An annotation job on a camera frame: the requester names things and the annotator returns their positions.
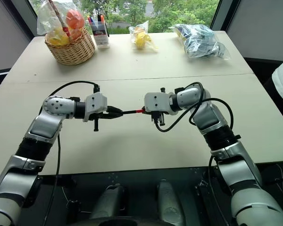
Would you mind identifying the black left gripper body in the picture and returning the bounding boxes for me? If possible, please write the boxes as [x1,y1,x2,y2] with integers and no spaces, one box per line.
[89,105,113,132]

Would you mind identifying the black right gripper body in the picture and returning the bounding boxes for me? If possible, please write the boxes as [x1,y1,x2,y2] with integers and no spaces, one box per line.
[151,111,166,126]

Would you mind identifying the clear marker holder box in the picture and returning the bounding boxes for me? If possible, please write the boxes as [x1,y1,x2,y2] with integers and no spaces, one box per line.
[88,20,111,50]

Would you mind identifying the woven wicker basket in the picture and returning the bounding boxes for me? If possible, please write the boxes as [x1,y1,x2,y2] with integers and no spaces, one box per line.
[44,26,96,66]

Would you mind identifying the clear bag of yellow items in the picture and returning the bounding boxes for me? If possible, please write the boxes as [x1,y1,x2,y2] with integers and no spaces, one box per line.
[128,20,159,51]

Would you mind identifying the dark rounded robot leg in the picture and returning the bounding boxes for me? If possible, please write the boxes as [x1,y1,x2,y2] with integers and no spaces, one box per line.
[156,179,186,226]
[89,183,126,221]

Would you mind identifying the clear bag of blue items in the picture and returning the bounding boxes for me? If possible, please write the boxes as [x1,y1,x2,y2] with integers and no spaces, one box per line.
[168,23,231,60]

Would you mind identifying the clear bag of toy fruit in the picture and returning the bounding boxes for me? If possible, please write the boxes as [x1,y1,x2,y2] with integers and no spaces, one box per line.
[36,0,86,47]

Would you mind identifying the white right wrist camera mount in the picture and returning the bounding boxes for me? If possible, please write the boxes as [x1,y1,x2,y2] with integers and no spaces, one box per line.
[143,92,174,113]

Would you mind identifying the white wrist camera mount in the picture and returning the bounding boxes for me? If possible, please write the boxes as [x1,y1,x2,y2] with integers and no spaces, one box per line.
[82,91,108,122]
[143,92,174,113]

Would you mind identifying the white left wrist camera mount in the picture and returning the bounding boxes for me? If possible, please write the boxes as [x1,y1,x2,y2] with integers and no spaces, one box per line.
[82,91,108,122]

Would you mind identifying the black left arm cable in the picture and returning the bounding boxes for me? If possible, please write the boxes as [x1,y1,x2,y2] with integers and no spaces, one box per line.
[37,81,101,226]

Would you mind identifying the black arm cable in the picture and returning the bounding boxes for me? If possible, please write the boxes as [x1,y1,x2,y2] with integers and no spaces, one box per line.
[154,81,234,226]
[37,81,101,226]

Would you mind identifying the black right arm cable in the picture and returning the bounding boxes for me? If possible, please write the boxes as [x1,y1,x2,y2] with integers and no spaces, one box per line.
[154,81,234,226]

